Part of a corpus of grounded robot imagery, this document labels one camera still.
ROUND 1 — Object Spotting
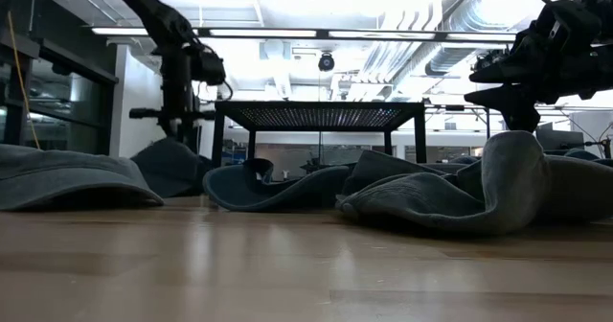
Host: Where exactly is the dark blue baseball cap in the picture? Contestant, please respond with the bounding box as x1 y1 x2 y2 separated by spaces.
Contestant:
129 137 213 198
202 157 352 213

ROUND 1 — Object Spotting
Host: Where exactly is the grey baseball cap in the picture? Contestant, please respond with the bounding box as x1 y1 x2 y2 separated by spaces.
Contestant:
334 129 613 238
0 143 165 212
340 149 483 196

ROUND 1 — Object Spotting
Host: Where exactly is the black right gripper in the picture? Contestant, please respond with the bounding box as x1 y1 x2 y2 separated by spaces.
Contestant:
463 24 613 132

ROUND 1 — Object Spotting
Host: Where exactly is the black ceiling spotlight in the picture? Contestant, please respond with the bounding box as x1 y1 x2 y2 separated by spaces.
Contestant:
317 52 336 73

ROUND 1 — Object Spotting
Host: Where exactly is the black framed glass partition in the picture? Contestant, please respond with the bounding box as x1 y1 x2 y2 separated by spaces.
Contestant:
0 0 120 156

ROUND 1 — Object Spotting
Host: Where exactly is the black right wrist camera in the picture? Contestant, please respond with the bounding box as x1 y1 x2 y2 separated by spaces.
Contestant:
534 0 603 50

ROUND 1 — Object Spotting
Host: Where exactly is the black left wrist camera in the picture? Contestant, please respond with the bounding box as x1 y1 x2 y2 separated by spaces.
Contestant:
190 43 227 87

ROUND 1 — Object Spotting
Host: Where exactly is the black computer monitor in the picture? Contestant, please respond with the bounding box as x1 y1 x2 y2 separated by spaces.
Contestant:
535 128 585 151

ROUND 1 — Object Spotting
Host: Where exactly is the black metal mesh rack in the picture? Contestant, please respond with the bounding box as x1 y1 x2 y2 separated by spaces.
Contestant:
212 100 428 170

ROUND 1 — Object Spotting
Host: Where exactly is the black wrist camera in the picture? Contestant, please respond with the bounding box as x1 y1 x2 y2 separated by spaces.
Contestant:
534 0 603 50
190 43 227 87

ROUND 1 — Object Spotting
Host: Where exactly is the long ceiling light strip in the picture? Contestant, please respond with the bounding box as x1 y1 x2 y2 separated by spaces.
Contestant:
90 26 518 44

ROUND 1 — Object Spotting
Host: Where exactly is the black workstation frame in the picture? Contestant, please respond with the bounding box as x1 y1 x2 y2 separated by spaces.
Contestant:
423 102 613 153

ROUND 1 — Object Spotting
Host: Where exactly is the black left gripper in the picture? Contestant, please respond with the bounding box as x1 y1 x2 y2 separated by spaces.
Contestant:
127 42 217 144

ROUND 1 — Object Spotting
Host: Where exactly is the yellow hanging cable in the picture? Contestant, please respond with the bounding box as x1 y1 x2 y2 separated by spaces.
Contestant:
5 0 42 150

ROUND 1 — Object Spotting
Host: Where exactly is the silver ventilation duct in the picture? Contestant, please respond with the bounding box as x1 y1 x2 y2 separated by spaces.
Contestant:
423 0 518 77

